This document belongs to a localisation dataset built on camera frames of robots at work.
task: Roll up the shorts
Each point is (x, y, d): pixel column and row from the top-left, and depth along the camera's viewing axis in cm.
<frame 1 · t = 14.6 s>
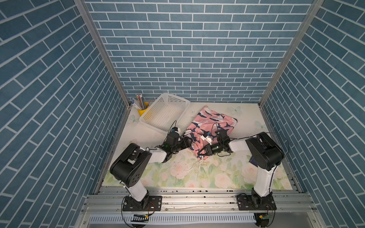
left hand: (193, 142, 92), fingers open
right hand: (200, 154, 89), fingers closed
white plastic mesh basket: (163, 112, 117), on the table
yellow metal pencil cup: (141, 111, 106), point 9 cm above the table
striped pencil bundle: (142, 105, 107), point 12 cm above the table
pink shark print shorts: (207, 120, 107), point 5 cm above the table

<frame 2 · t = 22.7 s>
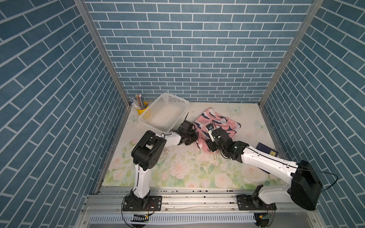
left hand: (201, 138, 97), fingers closed
right hand: (212, 137, 85), fingers open
pink shark print shorts: (209, 116, 113), point 2 cm above the table
the other named things where they were.

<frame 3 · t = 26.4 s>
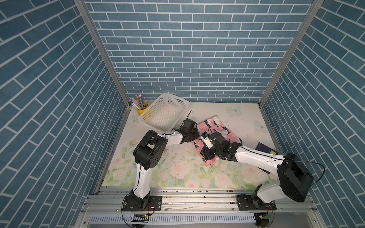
left hand: (203, 135, 98), fingers closed
right hand: (206, 150, 87), fingers open
pink shark print shorts: (212, 126, 107), point 2 cm above the table
the other named things where they were.

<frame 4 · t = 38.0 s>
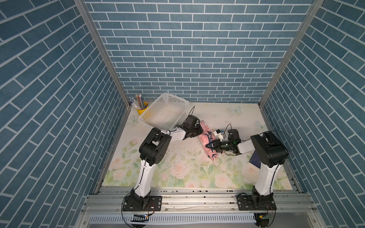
left hand: (206, 131, 99), fingers open
right hand: (208, 147, 93), fingers open
pink shark print shorts: (206, 136, 97), point 6 cm above the table
the other named things where they were.

